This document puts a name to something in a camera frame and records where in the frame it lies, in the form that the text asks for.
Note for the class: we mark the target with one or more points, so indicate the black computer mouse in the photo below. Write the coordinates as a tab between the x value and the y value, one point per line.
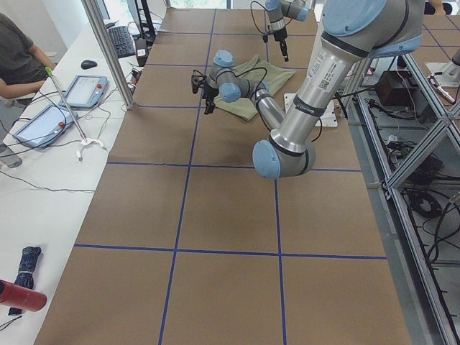
87	64

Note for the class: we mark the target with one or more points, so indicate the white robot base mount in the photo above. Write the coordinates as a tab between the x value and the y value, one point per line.
328	119

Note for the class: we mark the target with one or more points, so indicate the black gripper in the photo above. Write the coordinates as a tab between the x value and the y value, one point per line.
209	92
279	35

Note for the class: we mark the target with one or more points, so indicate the brown box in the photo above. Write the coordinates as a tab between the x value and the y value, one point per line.
395	88

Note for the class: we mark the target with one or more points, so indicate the aluminium camera post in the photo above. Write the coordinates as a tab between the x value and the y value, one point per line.
96	21

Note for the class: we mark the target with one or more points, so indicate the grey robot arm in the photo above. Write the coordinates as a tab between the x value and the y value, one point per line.
352	31
277	11

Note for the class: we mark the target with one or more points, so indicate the near teach pendant tablet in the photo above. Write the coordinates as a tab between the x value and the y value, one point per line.
44	128

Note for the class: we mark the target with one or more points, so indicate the far teach pendant tablet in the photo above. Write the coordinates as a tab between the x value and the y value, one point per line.
86	91

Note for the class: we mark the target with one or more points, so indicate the seated person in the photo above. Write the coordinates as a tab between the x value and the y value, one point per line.
23	63

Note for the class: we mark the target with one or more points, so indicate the teach pendant tablet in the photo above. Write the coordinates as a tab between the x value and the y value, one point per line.
86	91
44	128

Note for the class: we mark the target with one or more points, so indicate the metal reaching stick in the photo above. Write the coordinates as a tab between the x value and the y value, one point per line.
85	141

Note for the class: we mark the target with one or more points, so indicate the folded dark blue umbrella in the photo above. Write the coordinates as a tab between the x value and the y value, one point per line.
25	273

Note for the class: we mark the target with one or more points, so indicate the aluminium frame rail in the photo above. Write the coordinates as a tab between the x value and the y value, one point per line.
410	156

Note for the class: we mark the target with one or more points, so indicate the black keyboard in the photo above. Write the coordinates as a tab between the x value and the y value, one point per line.
122	41

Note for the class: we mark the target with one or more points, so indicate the red cylindrical bottle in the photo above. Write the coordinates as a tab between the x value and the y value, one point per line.
21	295

